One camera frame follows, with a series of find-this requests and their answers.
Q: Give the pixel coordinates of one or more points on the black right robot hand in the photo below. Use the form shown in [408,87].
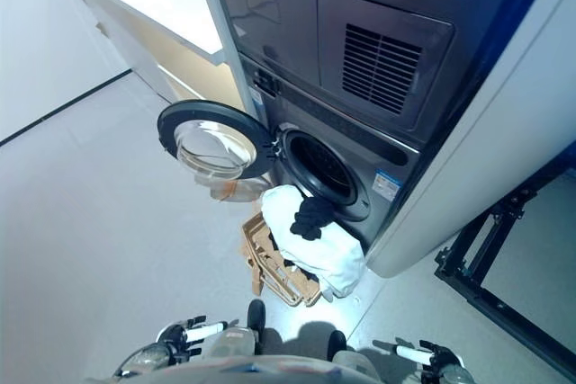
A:
[432,357]

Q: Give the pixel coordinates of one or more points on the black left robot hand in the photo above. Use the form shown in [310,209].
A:
[177,334]

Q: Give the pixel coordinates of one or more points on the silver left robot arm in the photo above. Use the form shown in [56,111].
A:
[144,359]

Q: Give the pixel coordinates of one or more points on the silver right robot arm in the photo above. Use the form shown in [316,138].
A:
[454,375]

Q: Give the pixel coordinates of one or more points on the tan plastic laundry basket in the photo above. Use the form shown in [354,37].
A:
[270,258]

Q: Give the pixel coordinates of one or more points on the round washing machine door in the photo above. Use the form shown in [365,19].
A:
[213,141]

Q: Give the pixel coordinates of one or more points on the grey front-load washing machine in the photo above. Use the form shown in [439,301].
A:
[346,163]

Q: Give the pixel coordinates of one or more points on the silver left robot leg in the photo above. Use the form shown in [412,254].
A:
[236,339]

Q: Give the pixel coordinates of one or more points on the silver robot leg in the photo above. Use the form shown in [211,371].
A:
[346,352]
[236,339]

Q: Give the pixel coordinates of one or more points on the silver right robot leg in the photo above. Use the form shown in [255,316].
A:
[346,352]

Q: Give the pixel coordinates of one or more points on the silver robot torso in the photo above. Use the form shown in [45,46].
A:
[279,368]

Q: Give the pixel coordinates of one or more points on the white garment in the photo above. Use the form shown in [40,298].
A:
[310,244]

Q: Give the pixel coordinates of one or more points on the black garment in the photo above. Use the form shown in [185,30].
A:
[312,217]

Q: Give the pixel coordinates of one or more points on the white appliance side panel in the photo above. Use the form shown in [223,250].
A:
[490,141]

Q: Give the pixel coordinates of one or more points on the white counter cabinet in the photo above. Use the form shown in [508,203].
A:
[148,11]

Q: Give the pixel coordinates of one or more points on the grey stacked dryer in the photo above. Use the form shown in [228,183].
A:
[342,29]

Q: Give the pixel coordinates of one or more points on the black metal frame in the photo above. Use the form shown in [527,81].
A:
[490,249]

